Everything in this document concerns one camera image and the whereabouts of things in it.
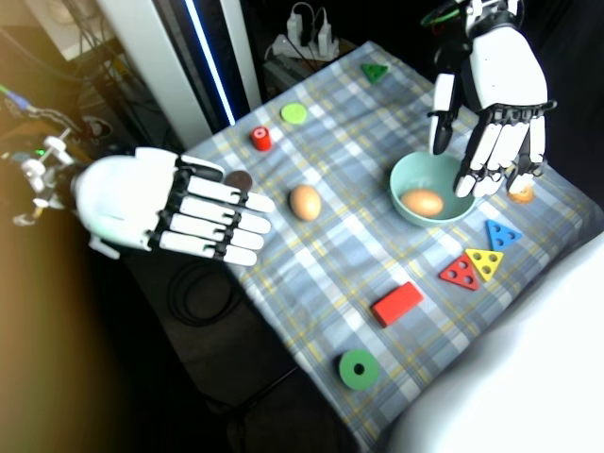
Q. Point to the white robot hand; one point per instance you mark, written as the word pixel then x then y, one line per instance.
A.
pixel 122 198
pixel 507 71

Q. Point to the brown egg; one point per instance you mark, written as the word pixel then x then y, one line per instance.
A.
pixel 305 202
pixel 422 203

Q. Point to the mint green bowl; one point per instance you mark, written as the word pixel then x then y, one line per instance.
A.
pixel 424 167

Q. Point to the chocolate sandwich cookie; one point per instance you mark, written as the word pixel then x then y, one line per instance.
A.
pixel 238 179

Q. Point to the tan round biscuit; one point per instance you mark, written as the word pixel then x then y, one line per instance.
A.
pixel 523 196

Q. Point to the green triangle block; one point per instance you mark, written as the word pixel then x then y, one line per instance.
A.
pixel 374 72

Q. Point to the white column with blue light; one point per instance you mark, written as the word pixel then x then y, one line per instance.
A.
pixel 146 56

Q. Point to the red cylinder block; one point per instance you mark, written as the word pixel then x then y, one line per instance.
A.
pixel 261 139

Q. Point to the blue triangle block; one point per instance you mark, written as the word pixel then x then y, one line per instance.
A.
pixel 501 238

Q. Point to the white plug adapter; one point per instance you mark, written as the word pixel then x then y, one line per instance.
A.
pixel 296 23
pixel 325 35

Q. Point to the green sandwich cookie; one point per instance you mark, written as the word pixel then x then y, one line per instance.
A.
pixel 293 113

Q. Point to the yellow triangle block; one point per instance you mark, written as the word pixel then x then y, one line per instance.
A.
pixel 486 264

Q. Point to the red triangle block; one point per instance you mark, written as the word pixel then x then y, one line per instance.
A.
pixel 460 276

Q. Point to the blue plaid cloth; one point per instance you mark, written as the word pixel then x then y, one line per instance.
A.
pixel 330 264

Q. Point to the white power strip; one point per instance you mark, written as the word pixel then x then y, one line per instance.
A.
pixel 288 49

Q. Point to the red rectangular block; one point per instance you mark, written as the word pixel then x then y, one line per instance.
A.
pixel 397 304

